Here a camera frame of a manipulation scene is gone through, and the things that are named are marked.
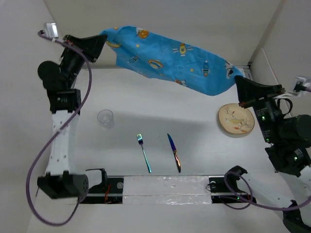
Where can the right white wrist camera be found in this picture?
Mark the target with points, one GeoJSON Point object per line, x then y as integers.
{"type": "Point", "coordinates": [302, 84]}

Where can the beige floral plate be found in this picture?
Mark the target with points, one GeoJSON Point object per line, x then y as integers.
{"type": "Point", "coordinates": [235, 119]}

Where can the blue patterned cloth placemat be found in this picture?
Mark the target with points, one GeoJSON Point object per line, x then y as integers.
{"type": "Point", "coordinates": [157, 57]}

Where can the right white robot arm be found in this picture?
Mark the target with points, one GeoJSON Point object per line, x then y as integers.
{"type": "Point", "coordinates": [289, 138]}

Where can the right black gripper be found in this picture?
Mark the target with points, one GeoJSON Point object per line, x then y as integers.
{"type": "Point", "coordinates": [247, 91]}

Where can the clear plastic cup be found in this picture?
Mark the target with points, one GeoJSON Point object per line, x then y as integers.
{"type": "Point", "coordinates": [106, 118]}

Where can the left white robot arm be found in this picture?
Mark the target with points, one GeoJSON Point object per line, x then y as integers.
{"type": "Point", "coordinates": [61, 179]}

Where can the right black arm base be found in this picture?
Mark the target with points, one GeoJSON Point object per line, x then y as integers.
{"type": "Point", "coordinates": [220, 192]}

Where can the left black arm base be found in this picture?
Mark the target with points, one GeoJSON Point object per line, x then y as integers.
{"type": "Point", "coordinates": [103, 189]}

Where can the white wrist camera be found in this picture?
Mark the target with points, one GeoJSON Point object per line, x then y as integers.
{"type": "Point", "coordinates": [50, 30]}
{"type": "Point", "coordinates": [302, 84]}

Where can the iridescent fork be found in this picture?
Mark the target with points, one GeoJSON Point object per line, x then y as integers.
{"type": "Point", "coordinates": [140, 142]}

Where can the iridescent knife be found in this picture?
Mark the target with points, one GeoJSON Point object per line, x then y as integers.
{"type": "Point", "coordinates": [175, 153]}

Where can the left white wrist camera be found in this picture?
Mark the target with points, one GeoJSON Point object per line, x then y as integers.
{"type": "Point", "coordinates": [50, 30]}

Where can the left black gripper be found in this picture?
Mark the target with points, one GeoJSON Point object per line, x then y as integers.
{"type": "Point", "coordinates": [90, 46]}

